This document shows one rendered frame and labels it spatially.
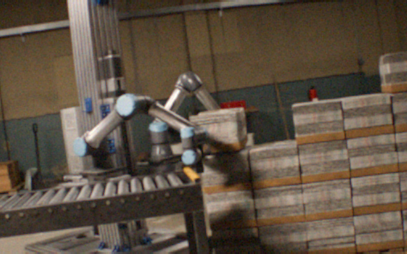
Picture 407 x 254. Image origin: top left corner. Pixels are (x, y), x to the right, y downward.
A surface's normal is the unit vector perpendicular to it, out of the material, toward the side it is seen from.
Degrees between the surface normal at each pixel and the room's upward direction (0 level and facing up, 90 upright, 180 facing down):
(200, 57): 90
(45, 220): 90
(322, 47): 90
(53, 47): 90
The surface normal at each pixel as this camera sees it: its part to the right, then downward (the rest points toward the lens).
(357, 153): -0.19, 0.07
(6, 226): 0.15, 0.04
